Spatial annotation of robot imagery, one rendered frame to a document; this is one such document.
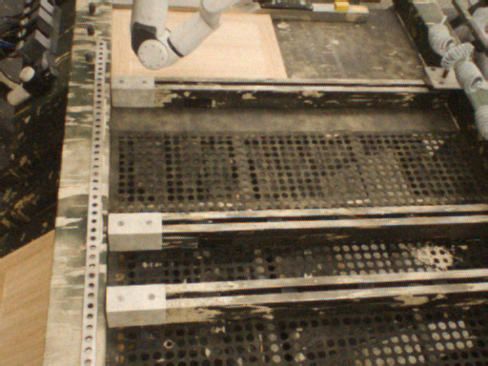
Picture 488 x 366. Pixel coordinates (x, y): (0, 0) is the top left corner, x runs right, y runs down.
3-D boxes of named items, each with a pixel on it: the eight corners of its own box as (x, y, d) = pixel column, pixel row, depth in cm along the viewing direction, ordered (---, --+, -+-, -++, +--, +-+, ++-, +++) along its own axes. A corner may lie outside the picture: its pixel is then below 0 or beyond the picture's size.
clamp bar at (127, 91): (112, 90, 173) (107, 20, 154) (464, 92, 194) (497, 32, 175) (111, 111, 167) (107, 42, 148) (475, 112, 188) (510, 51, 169)
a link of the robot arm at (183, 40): (214, 36, 142) (160, 82, 149) (218, 24, 150) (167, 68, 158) (186, 3, 137) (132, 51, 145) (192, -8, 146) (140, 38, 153)
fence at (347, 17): (112, 5, 202) (111, -5, 199) (362, 14, 219) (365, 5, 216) (112, 13, 199) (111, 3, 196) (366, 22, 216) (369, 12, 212)
